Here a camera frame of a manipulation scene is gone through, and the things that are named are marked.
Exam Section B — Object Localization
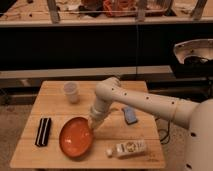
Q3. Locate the cream cylindrical gripper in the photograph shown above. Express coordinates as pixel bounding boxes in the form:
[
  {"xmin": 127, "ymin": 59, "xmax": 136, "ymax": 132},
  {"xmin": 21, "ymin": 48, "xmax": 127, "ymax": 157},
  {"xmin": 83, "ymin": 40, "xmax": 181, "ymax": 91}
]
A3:
[{"xmin": 88, "ymin": 98, "xmax": 111, "ymax": 130}]

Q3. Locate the orange ceramic bowl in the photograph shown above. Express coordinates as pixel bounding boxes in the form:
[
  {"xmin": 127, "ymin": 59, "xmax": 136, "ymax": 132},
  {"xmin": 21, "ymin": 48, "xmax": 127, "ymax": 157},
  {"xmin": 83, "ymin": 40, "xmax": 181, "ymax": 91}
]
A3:
[{"xmin": 59, "ymin": 117, "xmax": 93, "ymax": 158}]

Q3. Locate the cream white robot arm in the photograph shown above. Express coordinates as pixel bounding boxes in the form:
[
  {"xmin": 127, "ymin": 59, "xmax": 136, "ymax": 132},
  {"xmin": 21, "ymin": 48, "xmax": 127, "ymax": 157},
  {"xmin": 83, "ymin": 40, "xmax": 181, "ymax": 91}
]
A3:
[{"xmin": 89, "ymin": 77, "xmax": 213, "ymax": 171}]

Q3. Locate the white robot base shell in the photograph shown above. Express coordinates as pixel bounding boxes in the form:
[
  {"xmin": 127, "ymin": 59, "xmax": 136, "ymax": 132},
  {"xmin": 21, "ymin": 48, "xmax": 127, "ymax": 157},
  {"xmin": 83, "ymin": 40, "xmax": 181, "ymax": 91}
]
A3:
[{"xmin": 173, "ymin": 39, "xmax": 213, "ymax": 64}]

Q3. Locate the wooden table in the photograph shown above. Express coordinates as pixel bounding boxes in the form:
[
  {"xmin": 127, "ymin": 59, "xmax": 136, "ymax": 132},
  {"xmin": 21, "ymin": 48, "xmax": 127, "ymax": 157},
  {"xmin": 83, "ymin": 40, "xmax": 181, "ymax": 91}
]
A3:
[{"xmin": 9, "ymin": 80, "xmax": 167, "ymax": 170}]

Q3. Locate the translucent plastic cup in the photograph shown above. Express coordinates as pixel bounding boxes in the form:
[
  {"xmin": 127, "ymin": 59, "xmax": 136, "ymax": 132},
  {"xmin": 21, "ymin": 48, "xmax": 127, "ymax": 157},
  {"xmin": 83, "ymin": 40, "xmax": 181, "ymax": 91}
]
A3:
[{"xmin": 63, "ymin": 82, "xmax": 79, "ymax": 104}]

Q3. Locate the black white striped case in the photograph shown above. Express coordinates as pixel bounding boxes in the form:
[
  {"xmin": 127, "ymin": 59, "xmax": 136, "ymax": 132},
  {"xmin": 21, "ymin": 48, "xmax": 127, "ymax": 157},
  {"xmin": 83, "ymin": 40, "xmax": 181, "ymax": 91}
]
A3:
[{"xmin": 35, "ymin": 118, "xmax": 52, "ymax": 147}]

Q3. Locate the orange basket on shelf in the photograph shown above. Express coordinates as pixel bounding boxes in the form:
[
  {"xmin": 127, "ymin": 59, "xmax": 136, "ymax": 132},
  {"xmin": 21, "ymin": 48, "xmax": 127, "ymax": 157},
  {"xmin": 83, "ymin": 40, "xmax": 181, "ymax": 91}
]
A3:
[{"xmin": 103, "ymin": 0, "xmax": 136, "ymax": 17}]

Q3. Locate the black cable on floor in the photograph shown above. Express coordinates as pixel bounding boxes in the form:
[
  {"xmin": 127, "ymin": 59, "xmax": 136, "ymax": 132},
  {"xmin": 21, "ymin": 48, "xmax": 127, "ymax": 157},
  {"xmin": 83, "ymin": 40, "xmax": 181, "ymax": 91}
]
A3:
[{"xmin": 154, "ymin": 117, "xmax": 171, "ymax": 145}]

